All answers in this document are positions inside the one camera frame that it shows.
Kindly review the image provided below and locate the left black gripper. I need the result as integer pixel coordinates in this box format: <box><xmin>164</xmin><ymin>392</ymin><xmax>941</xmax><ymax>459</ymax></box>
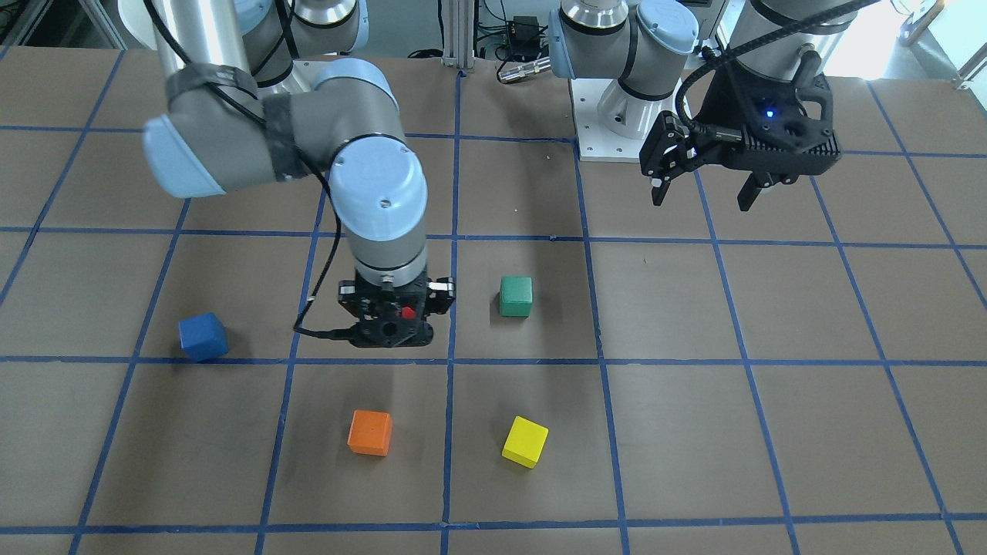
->
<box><xmin>639</xmin><ymin>59</ymin><xmax>842</xmax><ymax>212</ymax></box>

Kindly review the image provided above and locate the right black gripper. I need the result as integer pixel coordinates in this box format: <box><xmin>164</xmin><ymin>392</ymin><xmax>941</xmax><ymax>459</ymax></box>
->
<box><xmin>338</xmin><ymin>274</ymin><xmax>457</xmax><ymax>348</ymax></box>

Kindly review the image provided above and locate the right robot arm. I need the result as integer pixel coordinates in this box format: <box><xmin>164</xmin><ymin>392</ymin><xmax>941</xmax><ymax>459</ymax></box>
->
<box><xmin>143</xmin><ymin>1</ymin><xmax>455</xmax><ymax>348</ymax></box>

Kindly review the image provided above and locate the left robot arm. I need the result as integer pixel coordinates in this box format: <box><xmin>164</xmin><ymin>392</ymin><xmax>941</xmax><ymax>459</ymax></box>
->
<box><xmin>546</xmin><ymin>1</ymin><xmax>867</xmax><ymax>211</ymax></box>

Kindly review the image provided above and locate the green block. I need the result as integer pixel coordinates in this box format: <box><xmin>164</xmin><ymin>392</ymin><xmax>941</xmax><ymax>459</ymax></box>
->
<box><xmin>498</xmin><ymin>275</ymin><xmax>534</xmax><ymax>318</ymax></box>

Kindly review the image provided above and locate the orange block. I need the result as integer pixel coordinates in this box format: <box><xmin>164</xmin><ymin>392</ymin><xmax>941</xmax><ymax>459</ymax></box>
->
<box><xmin>348</xmin><ymin>409</ymin><xmax>392</xmax><ymax>457</ymax></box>

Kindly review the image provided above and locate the blue block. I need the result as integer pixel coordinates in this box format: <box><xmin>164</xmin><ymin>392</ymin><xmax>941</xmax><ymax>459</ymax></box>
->
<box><xmin>177</xmin><ymin>312</ymin><xmax>229</xmax><ymax>362</ymax></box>

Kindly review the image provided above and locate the yellow block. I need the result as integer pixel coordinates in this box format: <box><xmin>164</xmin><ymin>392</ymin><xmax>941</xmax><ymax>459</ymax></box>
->
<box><xmin>501</xmin><ymin>415</ymin><xmax>549</xmax><ymax>469</ymax></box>

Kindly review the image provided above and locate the black power adapter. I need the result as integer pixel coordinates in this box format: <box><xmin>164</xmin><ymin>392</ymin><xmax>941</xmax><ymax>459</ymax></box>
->
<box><xmin>505</xmin><ymin>15</ymin><xmax>541</xmax><ymax>52</ymax></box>

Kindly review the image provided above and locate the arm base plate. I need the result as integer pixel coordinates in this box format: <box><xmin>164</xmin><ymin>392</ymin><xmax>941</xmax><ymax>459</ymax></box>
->
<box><xmin>268</xmin><ymin>59</ymin><xmax>349</xmax><ymax>94</ymax></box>
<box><xmin>570</xmin><ymin>79</ymin><xmax>674</xmax><ymax>163</ymax></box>

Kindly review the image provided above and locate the aluminium frame post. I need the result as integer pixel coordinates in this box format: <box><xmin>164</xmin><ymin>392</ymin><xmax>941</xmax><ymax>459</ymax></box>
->
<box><xmin>438</xmin><ymin>1</ymin><xmax>478</xmax><ymax>74</ymax></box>

